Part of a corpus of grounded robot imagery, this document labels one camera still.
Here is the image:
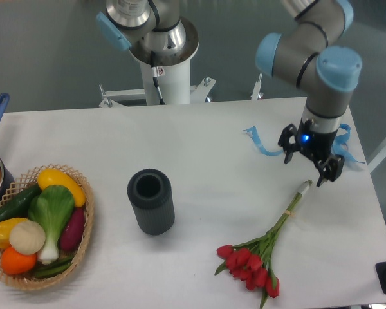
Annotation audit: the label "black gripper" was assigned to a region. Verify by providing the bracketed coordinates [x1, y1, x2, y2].
[278, 118, 345, 187]

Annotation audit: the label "red tulip bouquet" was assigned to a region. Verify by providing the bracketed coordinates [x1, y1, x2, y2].
[214, 180, 313, 308]

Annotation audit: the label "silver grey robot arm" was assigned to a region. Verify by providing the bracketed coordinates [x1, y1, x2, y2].
[96, 1, 362, 182]

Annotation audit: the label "tangled blue ribbon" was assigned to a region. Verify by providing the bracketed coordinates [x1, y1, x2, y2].
[331, 123, 365, 164]

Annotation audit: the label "curled blue ribbon strip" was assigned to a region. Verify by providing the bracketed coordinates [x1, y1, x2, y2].
[243, 126, 283, 156]

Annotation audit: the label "dark grey ribbed vase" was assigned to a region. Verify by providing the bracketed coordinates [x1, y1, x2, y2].
[127, 169, 175, 236]

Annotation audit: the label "purple sweet potato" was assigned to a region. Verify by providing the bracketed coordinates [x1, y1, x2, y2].
[59, 208, 85, 252]

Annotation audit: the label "green bok choy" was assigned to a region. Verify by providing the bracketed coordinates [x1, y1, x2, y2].
[28, 185, 75, 265]

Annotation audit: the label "green bean pods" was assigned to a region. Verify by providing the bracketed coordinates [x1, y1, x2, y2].
[32, 255, 73, 279]

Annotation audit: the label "cream white onion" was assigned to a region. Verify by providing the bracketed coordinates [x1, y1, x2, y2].
[9, 220, 46, 255]

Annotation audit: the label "dark green cucumber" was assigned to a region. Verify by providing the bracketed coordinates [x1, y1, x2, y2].
[0, 183, 41, 222]

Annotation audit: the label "woven wicker basket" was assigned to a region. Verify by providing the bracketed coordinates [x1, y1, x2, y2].
[0, 164, 95, 290]

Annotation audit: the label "orange fruit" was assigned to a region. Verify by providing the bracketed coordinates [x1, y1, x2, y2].
[1, 247, 37, 275]

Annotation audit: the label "yellow bell pepper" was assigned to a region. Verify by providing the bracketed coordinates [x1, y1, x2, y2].
[0, 218, 28, 250]

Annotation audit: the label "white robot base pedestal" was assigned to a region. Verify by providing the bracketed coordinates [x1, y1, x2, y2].
[99, 60, 216, 108]

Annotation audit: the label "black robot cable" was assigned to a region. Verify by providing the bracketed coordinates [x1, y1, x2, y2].
[149, 50, 166, 106]

